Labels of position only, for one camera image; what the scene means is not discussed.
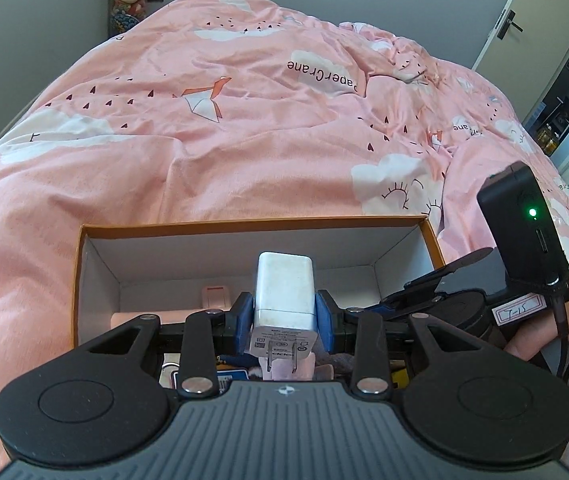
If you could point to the dark shelf with bottles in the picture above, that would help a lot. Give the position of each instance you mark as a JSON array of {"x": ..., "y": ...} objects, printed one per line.
[{"x": 564, "y": 110}]

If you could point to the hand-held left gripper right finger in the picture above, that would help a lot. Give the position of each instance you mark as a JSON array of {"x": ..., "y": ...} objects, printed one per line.
[{"x": 325, "y": 322}]

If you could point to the blue hang tag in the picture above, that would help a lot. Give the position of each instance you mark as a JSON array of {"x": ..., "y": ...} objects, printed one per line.
[{"x": 232, "y": 377}]

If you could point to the pink fabric pouch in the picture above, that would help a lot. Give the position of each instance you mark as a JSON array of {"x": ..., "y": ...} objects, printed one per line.
[{"x": 164, "y": 317}]

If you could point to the orange cardboard box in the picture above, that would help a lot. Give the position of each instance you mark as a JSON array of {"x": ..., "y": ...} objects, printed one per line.
[{"x": 174, "y": 260}]

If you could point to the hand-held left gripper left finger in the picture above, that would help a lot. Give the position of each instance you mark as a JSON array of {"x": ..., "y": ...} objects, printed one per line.
[{"x": 243, "y": 325}]

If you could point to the white charger plug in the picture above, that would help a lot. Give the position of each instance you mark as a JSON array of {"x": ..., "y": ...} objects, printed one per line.
[{"x": 284, "y": 295}]

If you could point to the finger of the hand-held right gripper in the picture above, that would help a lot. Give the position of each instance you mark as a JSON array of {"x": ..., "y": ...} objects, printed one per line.
[
  {"x": 444, "y": 275},
  {"x": 409, "y": 305}
]

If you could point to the pink printed duvet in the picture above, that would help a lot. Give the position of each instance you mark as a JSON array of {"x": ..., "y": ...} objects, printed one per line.
[{"x": 214, "y": 170}]

